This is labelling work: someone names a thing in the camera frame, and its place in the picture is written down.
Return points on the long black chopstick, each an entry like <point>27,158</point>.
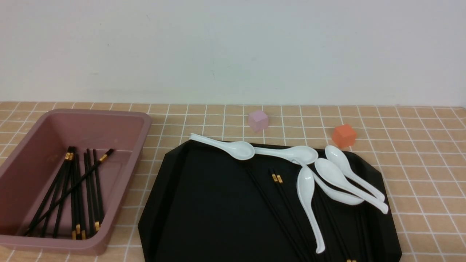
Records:
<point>275,213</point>

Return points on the pink cube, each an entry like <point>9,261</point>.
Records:
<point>258,120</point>

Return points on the white spoon far left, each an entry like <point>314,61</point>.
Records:
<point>240,150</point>

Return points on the orange cube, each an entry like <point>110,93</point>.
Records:
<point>344,136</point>

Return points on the black chopstick tray lower right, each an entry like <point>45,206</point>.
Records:
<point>331,226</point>

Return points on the black chopstick bin left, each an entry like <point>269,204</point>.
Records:
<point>54,187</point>

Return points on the white spoon upright middle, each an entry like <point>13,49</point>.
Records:
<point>305,186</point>

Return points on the crossing black chopstick in bin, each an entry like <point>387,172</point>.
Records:
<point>57,200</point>

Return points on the white spoon top middle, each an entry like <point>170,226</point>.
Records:
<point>296,154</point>

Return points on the gold banded chopstick tray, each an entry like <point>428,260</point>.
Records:
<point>290,177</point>
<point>280,186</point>

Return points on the gold banded chopstick tray right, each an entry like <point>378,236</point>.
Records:
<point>290,177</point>

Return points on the white spoon middle right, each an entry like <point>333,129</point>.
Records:
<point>333,175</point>

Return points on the gold banded chopstick tray left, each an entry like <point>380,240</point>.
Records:
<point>280,186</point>

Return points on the pink plastic bin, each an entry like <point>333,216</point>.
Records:
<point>30,169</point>

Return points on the white spoon far right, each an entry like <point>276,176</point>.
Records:
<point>337,157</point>

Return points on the white spoon under others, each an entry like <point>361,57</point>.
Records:
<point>339,196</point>

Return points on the black octagonal tray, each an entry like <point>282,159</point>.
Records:
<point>205,208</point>

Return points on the black chopstick bin right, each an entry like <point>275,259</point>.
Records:
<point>99,199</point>

